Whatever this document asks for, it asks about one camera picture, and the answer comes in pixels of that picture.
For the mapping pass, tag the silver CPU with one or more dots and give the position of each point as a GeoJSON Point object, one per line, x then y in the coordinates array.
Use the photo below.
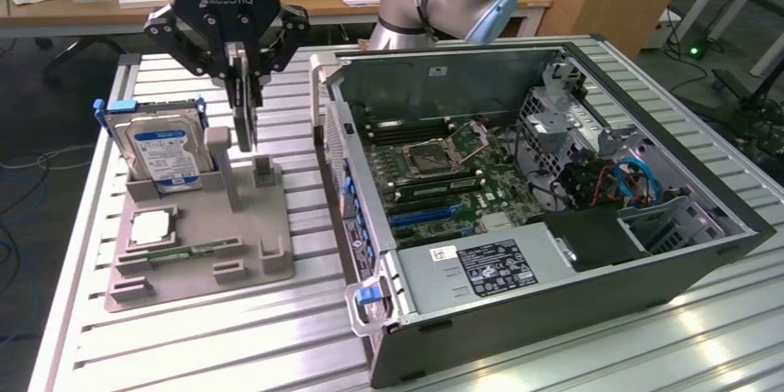
{"type": "Point", "coordinates": [153, 227]}

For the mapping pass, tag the grey power supply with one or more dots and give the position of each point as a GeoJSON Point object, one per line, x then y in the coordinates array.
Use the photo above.
{"type": "Point", "coordinates": [502, 272]}

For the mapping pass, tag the open black PC case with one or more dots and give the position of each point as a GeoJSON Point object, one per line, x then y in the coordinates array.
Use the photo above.
{"type": "Point", "coordinates": [551, 318]}

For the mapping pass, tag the power strip with green light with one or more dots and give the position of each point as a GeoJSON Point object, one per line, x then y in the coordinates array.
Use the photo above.
{"type": "Point", "coordinates": [695, 50]}

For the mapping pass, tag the silver chipset heat sink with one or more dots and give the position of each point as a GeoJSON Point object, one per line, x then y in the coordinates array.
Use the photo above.
{"type": "Point", "coordinates": [497, 222]}

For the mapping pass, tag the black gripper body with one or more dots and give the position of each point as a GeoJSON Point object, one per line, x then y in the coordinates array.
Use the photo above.
{"type": "Point", "coordinates": [221, 2]}

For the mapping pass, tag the black graphics card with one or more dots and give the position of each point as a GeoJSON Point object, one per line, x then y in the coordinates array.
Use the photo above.
{"type": "Point", "coordinates": [245, 121]}

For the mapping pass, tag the grey parts rack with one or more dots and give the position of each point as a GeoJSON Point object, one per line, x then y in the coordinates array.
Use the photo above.
{"type": "Point", "coordinates": [202, 227]}

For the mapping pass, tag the black chair base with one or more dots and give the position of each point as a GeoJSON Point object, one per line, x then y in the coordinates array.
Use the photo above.
{"type": "Point", "coordinates": [79, 50]}

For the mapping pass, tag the metal disk bay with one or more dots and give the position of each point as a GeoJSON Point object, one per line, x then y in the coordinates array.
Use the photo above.
{"type": "Point", "coordinates": [667, 227]}

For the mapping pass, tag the black floor stand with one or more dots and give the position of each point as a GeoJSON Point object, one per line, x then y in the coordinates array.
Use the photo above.
{"type": "Point", "coordinates": [754, 98]}

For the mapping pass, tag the black plastic shroud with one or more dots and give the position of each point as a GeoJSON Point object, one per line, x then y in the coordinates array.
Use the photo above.
{"type": "Point", "coordinates": [589, 236]}

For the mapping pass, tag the RAM stick with label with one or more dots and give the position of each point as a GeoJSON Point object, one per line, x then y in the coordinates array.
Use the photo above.
{"type": "Point", "coordinates": [438, 188]}

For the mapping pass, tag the green motherboard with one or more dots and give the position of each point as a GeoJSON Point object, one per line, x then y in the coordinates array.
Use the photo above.
{"type": "Point", "coordinates": [502, 190]}

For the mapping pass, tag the metal socket cover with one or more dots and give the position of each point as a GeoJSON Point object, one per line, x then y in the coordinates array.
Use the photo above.
{"type": "Point", "coordinates": [471, 137]}

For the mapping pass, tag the blue expansion slot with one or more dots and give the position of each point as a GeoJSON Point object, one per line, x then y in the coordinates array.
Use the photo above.
{"type": "Point", "coordinates": [426, 212]}

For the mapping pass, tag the metal drive cage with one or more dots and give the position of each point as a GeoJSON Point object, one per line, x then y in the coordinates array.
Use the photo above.
{"type": "Point", "coordinates": [551, 121]}

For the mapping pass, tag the CPU socket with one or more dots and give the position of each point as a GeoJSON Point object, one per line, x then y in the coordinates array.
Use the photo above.
{"type": "Point", "coordinates": [429, 160]}

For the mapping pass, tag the hard disk in blue caddy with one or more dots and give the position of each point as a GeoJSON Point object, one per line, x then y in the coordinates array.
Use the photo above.
{"type": "Point", "coordinates": [162, 153]}

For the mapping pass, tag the green RAM stick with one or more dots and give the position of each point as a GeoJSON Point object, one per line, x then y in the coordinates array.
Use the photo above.
{"type": "Point", "coordinates": [178, 252]}

